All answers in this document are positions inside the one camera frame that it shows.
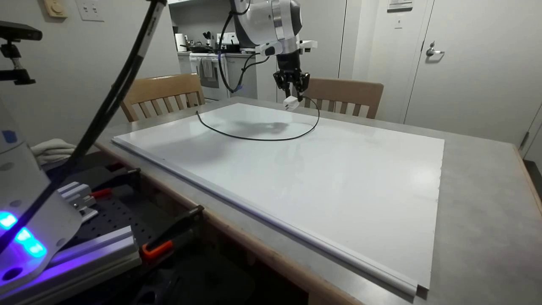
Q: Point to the wooden chair far right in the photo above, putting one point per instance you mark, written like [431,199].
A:
[181,91]

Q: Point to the white door with handle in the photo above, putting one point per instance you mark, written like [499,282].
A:
[479,70]

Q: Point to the wooden chair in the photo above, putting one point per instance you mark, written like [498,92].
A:
[347,98]
[181,91]

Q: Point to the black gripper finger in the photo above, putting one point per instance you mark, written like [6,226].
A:
[299,89]
[281,91]

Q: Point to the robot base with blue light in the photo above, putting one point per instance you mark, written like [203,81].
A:
[50,228]

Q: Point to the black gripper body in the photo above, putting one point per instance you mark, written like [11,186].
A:
[289,70]

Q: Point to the wooden chair far left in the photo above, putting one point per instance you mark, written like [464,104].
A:
[347,98]

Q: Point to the orange handled clamp near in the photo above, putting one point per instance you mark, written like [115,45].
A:
[162,245]

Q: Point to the orange handled clamp far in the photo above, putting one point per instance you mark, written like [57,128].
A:
[103,182]

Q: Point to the white board on table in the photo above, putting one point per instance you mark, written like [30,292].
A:
[364,196]

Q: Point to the orange handled clamp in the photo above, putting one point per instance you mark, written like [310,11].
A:
[162,245]
[103,182]

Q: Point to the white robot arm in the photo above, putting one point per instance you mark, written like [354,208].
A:
[274,28]

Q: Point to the aluminium rail frame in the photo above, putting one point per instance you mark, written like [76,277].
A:
[47,281]

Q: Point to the black camera on stand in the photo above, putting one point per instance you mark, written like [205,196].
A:
[13,33]

